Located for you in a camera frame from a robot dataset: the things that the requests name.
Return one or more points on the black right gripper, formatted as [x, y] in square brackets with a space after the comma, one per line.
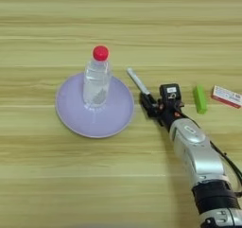
[168, 113]

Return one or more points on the white marker with black cap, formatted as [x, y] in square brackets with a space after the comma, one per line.
[137, 81]

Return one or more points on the green rectangular block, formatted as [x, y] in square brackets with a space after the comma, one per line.
[200, 100]

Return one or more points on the clear bottle with red cap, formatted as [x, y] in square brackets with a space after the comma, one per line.
[97, 80]

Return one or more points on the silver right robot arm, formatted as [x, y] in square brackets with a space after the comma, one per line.
[198, 156]

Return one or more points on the red and white small box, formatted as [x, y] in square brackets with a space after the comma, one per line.
[227, 96]

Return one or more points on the lavender round plate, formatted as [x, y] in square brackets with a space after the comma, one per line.
[72, 112]

